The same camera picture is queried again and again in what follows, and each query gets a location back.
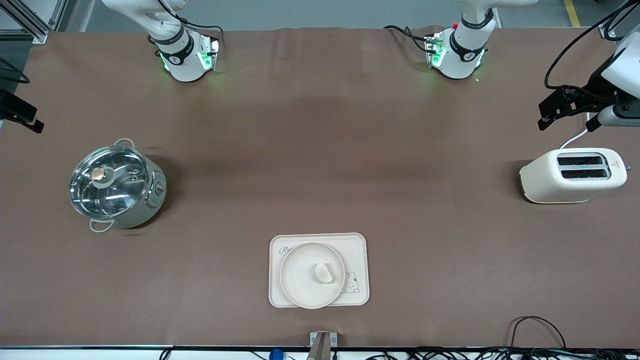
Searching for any cream round plate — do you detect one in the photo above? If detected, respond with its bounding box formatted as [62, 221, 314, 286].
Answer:
[279, 242, 346, 310]

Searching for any cream two-slot toaster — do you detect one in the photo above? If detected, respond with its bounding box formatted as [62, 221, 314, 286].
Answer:
[519, 147, 629, 204]

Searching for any glass pot lid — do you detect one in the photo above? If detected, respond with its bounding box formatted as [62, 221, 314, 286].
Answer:
[69, 146, 151, 220]

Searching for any grey electric cooking pot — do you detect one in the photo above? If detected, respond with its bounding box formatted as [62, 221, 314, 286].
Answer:
[69, 138, 168, 234]

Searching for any brown table cloth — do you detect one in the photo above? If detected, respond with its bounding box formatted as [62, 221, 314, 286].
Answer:
[0, 26, 640, 349]

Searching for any cream rabbit print tray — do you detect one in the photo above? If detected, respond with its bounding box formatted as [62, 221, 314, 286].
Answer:
[269, 232, 370, 309]

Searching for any white toaster power cable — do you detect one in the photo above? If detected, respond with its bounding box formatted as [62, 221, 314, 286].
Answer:
[559, 112, 591, 150]

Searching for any aluminium frame profile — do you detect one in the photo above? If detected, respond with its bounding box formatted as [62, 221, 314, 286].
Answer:
[0, 0, 68, 45]

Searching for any black left arm base cable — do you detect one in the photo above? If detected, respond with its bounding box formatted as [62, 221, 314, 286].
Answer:
[384, 25, 431, 53]

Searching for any black arm base cable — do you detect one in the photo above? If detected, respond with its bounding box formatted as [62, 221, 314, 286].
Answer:
[175, 17, 224, 51]
[384, 25, 431, 53]

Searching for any black looped cable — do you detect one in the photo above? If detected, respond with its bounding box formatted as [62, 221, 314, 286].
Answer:
[509, 316, 567, 351]

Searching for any black right arm base cable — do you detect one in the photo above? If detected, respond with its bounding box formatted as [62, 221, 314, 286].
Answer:
[175, 17, 224, 51]

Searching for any black cable bundle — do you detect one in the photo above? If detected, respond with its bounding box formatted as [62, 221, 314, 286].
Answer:
[365, 346, 640, 360]

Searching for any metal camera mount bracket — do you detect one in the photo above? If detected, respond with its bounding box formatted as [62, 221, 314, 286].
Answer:
[309, 331, 338, 360]

